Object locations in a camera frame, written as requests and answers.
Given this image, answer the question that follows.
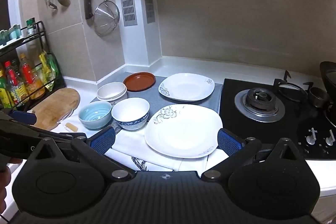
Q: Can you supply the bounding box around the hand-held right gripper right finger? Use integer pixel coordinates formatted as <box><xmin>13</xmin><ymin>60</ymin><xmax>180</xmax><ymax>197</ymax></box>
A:
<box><xmin>201</xmin><ymin>128</ymin><xmax>306</xmax><ymax>182</ymax></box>

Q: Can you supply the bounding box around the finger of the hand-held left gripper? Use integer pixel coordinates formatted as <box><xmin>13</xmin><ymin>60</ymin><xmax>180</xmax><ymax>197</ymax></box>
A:
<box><xmin>0</xmin><ymin>108</ymin><xmax>37</xmax><ymax>125</ymax></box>
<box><xmin>16</xmin><ymin>123</ymin><xmax>79</xmax><ymax>141</ymax></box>

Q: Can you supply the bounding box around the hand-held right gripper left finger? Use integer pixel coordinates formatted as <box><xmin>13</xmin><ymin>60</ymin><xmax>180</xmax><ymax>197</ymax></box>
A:
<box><xmin>26</xmin><ymin>126</ymin><xmax>137</xmax><ymax>180</ymax></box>

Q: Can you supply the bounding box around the cream shallow bowl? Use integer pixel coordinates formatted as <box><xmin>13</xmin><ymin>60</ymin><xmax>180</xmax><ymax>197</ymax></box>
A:
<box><xmin>97</xmin><ymin>94</ymin><xmax>128</xmax><ymax>103</ymax></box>
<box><xmin>97</xmin><ymin>82</ymin><xmax>128</xmax><ymax>99</ymax></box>

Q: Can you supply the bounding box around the large-flower white square plate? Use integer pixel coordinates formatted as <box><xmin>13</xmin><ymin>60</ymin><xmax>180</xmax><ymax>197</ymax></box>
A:
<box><xmin>144</xmin><ymin>104</ymin><xmax>223</xmax><ymax>158</ymax></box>

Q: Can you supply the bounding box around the brown round plate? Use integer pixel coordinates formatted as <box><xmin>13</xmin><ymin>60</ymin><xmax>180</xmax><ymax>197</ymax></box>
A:
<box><xmin>123</xmin><ymin>72</ymin><xmax>156</xmax><ymax>92</ymax></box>

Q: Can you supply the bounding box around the person's left hand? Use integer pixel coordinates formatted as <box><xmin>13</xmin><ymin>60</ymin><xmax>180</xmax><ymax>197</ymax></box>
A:
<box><xmin>0</xmin><ymin>157</ymin><xmax>23</xmax><ymax>205</ymax></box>

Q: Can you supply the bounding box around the small beige block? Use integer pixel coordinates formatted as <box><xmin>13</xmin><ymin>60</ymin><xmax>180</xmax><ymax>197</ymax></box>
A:
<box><xmin>65</xmin><ymin>122</ymin><xmax>79</xmax><ymax>133</ymax></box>

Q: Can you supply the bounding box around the white printed cloth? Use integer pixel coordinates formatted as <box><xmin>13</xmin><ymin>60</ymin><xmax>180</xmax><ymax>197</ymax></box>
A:
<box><xmin>104</xmin><ymin>122</ymin><xmax>210</xmax><ymax>172</ymax></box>

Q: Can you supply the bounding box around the wooden cutting board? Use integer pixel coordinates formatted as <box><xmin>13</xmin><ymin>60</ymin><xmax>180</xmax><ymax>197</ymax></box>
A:
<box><xmin>28</xmin><ymin>88</ymin><xmax>81</xmax><ymax>131</ymax></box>

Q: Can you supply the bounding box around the light blue bowl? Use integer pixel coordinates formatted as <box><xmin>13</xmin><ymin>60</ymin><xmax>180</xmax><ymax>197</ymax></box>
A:
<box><xmin>78</xmin><ymin>101</ymin><xmax>113</xmax><ymax>130</ymax></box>

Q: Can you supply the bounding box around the white bowl blue pattern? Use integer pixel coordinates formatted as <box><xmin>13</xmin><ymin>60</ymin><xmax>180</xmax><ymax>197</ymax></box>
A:
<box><xmin>111</xmin><ymin>97</ymin><xmax>151</xmax><ymax>131</ymax></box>

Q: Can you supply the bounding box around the row of condiment bottles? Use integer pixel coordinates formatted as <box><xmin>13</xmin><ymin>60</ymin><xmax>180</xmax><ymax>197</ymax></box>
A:
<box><xmin>0</xmin><ymin>52</ymin><xmax>46</xmax><ymax>109</ymax></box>

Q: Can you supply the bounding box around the silver stove burner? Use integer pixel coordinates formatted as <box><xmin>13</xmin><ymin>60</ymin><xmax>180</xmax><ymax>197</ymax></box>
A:
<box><xmin>234</xmin><ymin>88</ymin><xmax>286</xmax><ymax>123</ymax></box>

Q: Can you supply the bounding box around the green yellow seasoning packet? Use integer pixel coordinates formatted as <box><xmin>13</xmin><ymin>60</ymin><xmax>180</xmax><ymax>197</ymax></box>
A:
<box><xmin>39</xmin><ymin>52</ymin><xmax>58</xmax><ymax>91</ymax></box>

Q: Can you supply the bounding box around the black glass gas stove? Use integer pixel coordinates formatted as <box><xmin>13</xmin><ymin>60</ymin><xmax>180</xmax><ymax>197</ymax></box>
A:
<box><xmin>219</xmin><ymin>78</ymin><xmax>336</xmax><ymax>160</ymax></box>

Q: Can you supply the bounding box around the grey mat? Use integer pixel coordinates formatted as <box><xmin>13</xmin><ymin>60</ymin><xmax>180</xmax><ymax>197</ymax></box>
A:
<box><xmin>89</xmin><ymin>72</ymin><xmax>223</xmax><ymax>121</ymax></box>

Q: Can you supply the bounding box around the small-flower white square plate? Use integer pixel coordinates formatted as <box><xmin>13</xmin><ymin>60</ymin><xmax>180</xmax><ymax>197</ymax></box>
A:
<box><xmin>158</xmin><ymin>73</ymin><xmax>215</xmax><ymax>102</ymax></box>

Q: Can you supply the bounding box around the teal lidded spice jar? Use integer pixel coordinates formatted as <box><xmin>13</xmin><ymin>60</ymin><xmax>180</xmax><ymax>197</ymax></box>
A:
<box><xmin>0</xmin><ymin>29</ymin><xmax>10</xmax><ymax>46</ymax></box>
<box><xmin>8</xmin><ymin>25</ymin><xmax>22</xmax><ymax>41</ymax></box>

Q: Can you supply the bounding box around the silver stove knob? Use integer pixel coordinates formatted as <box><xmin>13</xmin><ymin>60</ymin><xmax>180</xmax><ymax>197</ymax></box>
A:
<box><xmin>305</xmin><ymin>133</ymin><xmax>317</xmax><ymax>146</ymax></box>
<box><xmin>325</xmin><ymin>130</ymin><xmax>336</xmax><ymax>146</ymax></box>

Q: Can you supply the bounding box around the black iron pan support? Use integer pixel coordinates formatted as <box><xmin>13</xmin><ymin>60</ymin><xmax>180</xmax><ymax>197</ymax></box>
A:
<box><xmin>273</xmin><ymin>70</ymin><xmax>315</xmax><ymax>106</ymax></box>

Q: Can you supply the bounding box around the green-capped clear bottle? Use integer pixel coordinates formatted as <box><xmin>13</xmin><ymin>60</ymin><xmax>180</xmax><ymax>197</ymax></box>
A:
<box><xmin>25</xmin><ymin>18</ymin><xmax>40</xmax><ymax>56</ymax></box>

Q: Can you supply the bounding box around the dark burner cap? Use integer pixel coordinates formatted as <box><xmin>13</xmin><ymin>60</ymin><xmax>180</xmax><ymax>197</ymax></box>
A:
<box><xmin>308</xmin><ymin>86</ymin><xmax>330</xmax><ymax>108</ymax></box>

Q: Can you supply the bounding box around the black wok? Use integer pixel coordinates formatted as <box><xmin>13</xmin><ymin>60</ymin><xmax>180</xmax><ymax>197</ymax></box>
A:
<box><xmin>319</xmin><ymin>61</ymin><xmax>336</xmax><ymax>128</ymax></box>

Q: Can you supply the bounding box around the black wire spice rack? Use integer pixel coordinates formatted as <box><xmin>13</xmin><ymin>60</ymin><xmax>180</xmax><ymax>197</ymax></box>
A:
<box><xmin>0</xmin><ymin>21</ymin><xmax>67</xmax><ymax>112</ymax></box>

